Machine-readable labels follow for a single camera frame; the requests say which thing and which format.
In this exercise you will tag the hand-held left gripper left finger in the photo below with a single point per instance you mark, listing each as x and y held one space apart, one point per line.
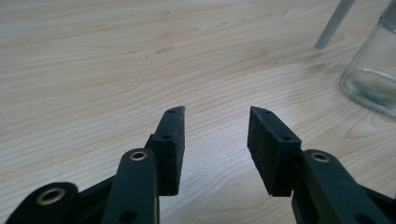
169 149

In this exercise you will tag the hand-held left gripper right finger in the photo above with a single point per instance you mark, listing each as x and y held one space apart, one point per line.
271 155

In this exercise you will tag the clear glass jar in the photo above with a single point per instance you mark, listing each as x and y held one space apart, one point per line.
373 74

